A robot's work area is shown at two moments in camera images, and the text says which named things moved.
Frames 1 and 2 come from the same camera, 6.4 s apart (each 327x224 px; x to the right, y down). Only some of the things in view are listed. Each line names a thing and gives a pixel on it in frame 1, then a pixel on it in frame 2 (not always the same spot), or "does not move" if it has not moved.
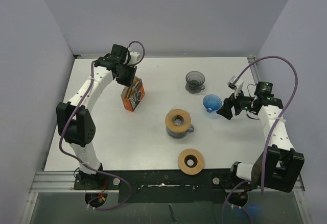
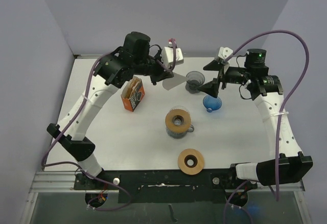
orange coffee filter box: x=132 y=95 does not move
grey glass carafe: x=179 y=135 does not move
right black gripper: x=226 y=109 → x=211 y=88
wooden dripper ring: x=173 y=128 does not move
